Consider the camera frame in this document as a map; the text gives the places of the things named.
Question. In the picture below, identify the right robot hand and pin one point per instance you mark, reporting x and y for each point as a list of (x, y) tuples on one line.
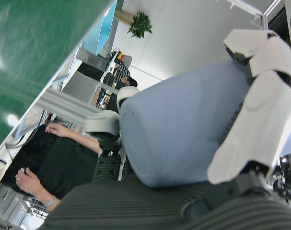
[(135, 208)]

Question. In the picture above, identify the green potted plant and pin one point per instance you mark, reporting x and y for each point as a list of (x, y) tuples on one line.
[(140, 25)]

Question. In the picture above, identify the grey conveyor support profile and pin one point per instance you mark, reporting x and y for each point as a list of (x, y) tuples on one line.
[(68, 105)]

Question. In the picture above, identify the light blue panel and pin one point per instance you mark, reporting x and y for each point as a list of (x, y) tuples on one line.
[(102, 31)]

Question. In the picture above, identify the person in black t-shirt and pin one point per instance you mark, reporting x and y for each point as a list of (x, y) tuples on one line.
[(59, 160)]

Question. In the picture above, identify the light blue cup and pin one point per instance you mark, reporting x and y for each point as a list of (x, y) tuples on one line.
[(178, 124)]

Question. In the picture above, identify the green conveyor belt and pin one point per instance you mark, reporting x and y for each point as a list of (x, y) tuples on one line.
[(27, 48)]

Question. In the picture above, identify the person in striped shirt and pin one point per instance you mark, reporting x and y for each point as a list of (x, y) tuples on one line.
[(122, 72)]

